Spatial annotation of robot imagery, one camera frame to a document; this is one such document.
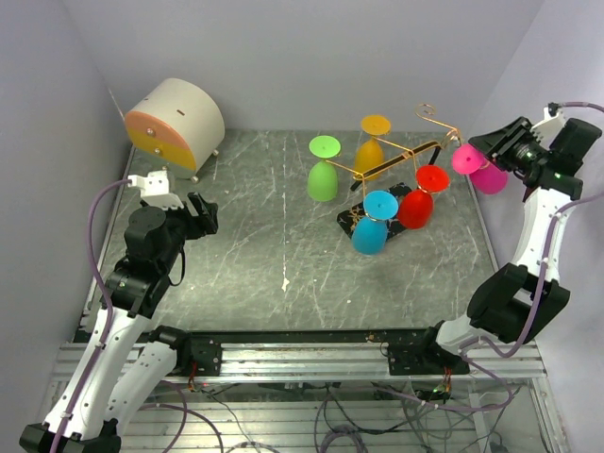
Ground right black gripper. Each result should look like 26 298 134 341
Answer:
467 117 550 173

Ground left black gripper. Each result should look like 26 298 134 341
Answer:
154 191 217 272

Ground pink wine glass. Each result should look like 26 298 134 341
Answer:
451 143 508 194

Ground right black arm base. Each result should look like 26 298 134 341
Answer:
383 327 469 377

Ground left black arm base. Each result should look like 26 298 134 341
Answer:
148 326 223 377

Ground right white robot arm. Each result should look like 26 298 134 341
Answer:
415 106 602 374

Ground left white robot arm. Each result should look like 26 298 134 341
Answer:
19 193 218 452

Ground red wine glass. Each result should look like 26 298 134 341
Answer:
397 164 449 229

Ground orange wine glass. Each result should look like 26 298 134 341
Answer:
353 114 391 174

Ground green wine glass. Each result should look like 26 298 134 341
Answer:
307 135 341 202

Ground blue wine glass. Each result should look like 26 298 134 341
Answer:
351 191 398 255

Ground round white drawer cabinet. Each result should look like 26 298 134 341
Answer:
125 77 226 180

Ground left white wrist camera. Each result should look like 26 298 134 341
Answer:
127 170 184 210

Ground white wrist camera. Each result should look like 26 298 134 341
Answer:
127 170 184 210
530 103 566 146

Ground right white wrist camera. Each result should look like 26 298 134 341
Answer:
530 103 566 146

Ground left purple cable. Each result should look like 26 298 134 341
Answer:
49 178 141 453

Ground gold wire glass rack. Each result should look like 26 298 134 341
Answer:
329 124 461 243

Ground aluminium mounting frame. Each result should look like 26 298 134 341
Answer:
27 329 567 453

